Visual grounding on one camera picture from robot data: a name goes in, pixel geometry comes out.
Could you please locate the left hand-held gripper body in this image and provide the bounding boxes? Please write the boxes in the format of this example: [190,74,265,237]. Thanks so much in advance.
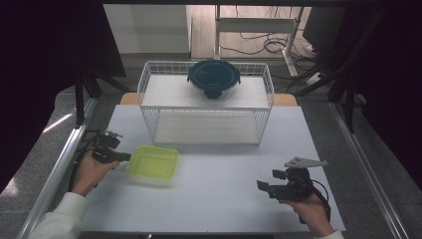
[91,130,124,164]

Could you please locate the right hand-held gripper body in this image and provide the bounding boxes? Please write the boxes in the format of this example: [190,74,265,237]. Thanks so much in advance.
[266,155,328,202]

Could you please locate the green lidded plastic container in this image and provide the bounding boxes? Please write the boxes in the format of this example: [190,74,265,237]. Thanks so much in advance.
[125,144,181,187]

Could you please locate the white wire rack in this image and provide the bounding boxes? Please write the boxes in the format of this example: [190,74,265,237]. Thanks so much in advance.
[136,60,276,147]

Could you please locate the round dark blue lidded container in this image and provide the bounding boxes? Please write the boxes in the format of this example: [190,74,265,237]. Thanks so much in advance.
[186,58,242,102]

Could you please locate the person's left hand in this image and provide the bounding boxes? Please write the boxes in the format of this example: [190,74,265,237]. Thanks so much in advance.
[71,150,121,198]

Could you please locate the person's right hand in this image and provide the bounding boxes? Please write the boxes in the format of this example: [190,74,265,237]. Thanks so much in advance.
[279,193,335,238]

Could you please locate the black metal stand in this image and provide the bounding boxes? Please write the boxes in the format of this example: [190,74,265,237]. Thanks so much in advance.
[73,69,131,129]
[327,64,367,134]

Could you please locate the wooden table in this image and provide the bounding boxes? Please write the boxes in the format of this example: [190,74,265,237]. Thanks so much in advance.
[118,92,299,108]

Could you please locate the white power strip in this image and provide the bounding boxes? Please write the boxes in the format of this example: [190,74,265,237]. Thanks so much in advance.
[305,72,323,88]

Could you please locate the dark curtain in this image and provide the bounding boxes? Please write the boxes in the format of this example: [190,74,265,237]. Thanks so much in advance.
[341,0,422,191]
[0,0,127,194]

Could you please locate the white cabinet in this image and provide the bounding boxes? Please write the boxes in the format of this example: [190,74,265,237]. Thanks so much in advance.
[103,4,193,55]

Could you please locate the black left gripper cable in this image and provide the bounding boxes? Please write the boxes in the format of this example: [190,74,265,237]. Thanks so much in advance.
[67,129,105,193]

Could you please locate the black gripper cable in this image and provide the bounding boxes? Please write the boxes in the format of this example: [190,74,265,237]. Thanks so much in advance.
[298,178,332,225]
[67,129,105,193]

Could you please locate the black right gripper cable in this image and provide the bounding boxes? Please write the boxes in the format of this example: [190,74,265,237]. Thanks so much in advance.
[298,178,332,225]

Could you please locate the aluminium rail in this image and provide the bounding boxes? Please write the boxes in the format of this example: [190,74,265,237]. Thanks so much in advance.
[15,97,100,239]
[328,100,412,239]

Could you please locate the black floor cables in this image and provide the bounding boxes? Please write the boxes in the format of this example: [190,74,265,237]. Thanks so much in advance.
[218,5,332,96]

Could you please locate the white metal desk frame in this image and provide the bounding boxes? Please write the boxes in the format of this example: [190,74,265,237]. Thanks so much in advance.
[213,4,306,79]

